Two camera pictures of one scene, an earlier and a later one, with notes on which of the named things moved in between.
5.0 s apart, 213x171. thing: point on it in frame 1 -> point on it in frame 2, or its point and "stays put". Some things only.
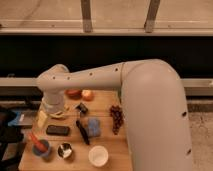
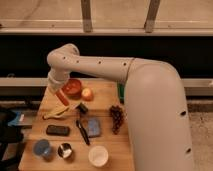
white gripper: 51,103 -> 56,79
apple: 87,95 stays put
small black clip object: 82,109 stays put
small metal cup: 64,150 stays put
